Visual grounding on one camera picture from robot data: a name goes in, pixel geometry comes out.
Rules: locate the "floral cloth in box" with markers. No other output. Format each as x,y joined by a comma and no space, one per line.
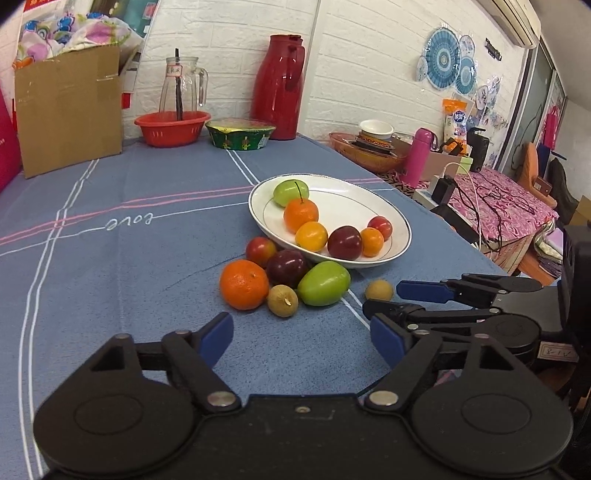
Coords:
52,35

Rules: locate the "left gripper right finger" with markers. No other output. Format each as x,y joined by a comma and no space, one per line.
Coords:
411,358

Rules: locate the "green foil bowl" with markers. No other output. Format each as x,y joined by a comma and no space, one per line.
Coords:
239,134

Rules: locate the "blue patterned tablecloth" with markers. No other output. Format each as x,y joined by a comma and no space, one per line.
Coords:
136,242

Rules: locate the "red plastic basket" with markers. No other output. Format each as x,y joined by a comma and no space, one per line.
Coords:
164,130

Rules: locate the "small orange kumquat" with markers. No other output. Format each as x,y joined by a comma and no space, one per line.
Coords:
311,236
372,242

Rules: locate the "blue paper fan decoration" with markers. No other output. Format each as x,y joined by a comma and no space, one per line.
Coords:
448,61

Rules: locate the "red apple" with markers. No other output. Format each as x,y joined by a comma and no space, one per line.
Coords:
260,250
383,225

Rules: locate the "red thermos jug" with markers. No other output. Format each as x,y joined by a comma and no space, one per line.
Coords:
279,85

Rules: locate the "orange tangerine with stem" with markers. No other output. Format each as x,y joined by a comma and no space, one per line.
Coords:
299,210

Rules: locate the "white ceramic plate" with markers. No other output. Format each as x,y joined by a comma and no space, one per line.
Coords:
340,203

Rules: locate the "pink floral side cloth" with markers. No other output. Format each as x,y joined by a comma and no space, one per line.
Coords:
505,216

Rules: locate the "black pump bottle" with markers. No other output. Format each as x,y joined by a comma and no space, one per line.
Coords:
479,147

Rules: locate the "small orange kumquat front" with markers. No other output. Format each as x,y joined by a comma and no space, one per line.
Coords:
311,236

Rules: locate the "black straw in pitcher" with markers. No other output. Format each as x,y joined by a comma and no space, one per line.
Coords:
178,93

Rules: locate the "glass pitcher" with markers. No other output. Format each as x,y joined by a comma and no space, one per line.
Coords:
194,82

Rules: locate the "black power adapter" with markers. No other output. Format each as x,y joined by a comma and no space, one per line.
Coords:
443,190

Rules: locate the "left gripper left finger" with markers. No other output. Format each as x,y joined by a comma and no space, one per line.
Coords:
192,357

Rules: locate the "dark red plum front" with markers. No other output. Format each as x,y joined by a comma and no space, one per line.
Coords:
345,243

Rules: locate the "dark red plum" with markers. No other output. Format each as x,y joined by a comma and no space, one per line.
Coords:
345,243
287,267

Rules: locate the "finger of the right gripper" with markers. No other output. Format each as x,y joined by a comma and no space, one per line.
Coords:
474,290
403,318

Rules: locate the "green apple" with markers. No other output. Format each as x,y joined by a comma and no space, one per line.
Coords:
289,190
324,284

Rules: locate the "pink tote bag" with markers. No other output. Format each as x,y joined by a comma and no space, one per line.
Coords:
10,155

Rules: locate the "brown longan right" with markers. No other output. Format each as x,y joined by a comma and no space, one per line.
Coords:
380,290

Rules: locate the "dark red plum back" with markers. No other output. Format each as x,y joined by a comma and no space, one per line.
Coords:
287,267

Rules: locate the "large orange tangerine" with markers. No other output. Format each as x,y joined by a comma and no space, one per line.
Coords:
243,285

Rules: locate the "brown longan with stem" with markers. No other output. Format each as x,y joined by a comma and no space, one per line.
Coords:
282,301

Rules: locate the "orange snack bag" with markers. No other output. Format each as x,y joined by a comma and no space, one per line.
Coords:
455,120

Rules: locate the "green apple front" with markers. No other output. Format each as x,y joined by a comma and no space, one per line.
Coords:
289,190

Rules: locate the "cardboard box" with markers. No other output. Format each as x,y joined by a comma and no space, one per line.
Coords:
68,109

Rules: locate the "pink water bottle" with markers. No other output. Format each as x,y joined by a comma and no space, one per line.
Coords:
423,143

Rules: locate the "small orange kumquat back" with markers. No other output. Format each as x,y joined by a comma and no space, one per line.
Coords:
372,242

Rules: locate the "red apple behind pile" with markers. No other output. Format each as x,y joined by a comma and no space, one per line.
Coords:
260,250

